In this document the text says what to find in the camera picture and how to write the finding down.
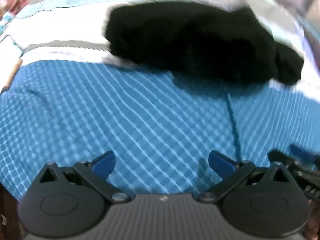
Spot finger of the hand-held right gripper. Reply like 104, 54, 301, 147
267, 150, 302, 172

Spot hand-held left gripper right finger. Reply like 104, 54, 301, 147
197, 150, 298, 203

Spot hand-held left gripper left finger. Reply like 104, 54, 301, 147
37, 151, 131, 203

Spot black pants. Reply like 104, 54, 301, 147
104, 1, 305, 86

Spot blue white striped blanket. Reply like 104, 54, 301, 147
0, 0, 320, 202

